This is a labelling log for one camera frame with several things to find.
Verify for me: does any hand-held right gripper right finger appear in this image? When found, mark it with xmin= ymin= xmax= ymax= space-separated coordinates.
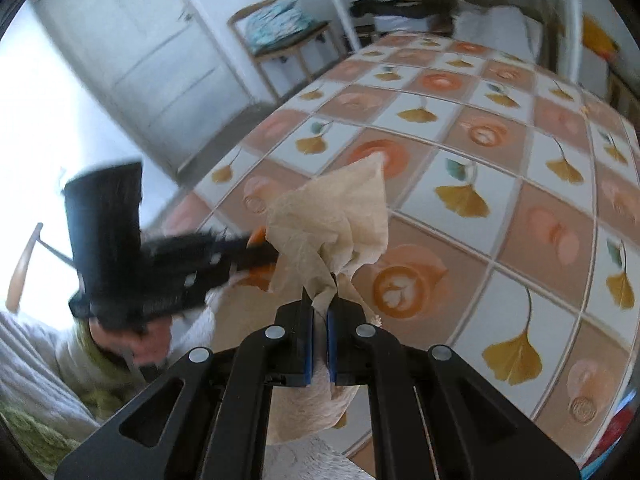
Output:
xmin=325 ymin=297 xmax=583 ymax=480

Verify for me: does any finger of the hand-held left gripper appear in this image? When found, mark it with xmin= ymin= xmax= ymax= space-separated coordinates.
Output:
xmin=224 ymin=236 xmax=281 ymax=277

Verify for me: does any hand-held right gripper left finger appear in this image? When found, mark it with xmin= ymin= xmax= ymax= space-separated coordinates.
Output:
xmin=54 ymin=290 xmax=316 ymax=480

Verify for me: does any brown paper napkin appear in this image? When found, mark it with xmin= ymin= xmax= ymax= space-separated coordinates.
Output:
xmin=262 ymin=152 xmax=391 ymax=445

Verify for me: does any person's left forearm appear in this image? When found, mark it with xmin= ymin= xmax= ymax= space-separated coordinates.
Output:
xmin=0 ymin=310 xmax=151 ymax=461

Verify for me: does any person's left hand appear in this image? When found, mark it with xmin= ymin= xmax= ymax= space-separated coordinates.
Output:
xmin=92 ymin=310 xmax=174 ymax=367

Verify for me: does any wooden chair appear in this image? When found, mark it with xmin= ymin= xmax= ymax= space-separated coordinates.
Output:
xmin=227 ymin=0 xmax=346 ymax=103
xmin=5 ymin=222 xmax=76 ymax=313

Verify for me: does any white door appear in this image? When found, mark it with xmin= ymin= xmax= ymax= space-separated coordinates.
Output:
xmin=35 ymin=0 xmax=251 ymax=171

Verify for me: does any floral cushion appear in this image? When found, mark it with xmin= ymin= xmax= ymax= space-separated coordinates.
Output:
xmin=247 ymin=1 xmax=313 ymax=53

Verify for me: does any white long table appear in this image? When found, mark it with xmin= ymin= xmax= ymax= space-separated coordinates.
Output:
xmin=310 ymin=0 xmax=586 ymax=86

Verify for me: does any tiled pattern table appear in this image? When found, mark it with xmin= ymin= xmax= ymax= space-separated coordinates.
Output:
xmin=162 ymin=30 xmax=640 ymax=476

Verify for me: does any black cloth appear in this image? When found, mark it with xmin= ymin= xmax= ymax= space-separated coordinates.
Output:
xmin=350 ymin=0 xmax=441 ymax=21

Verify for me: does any white sack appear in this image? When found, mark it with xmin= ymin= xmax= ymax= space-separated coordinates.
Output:
xmin=452 ymin=2 xmax=543 ymax=61

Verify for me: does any yellow plastic bag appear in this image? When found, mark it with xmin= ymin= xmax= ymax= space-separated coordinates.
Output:
xmin=582 ymin=15 xmax=621 ymax=61

